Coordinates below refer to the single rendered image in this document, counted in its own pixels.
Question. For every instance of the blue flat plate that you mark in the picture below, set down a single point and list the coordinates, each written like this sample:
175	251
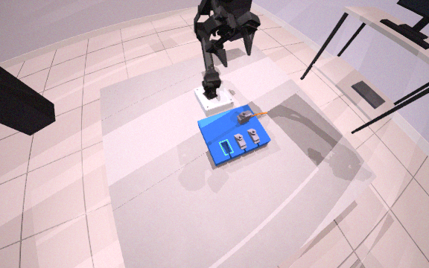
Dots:
226	139

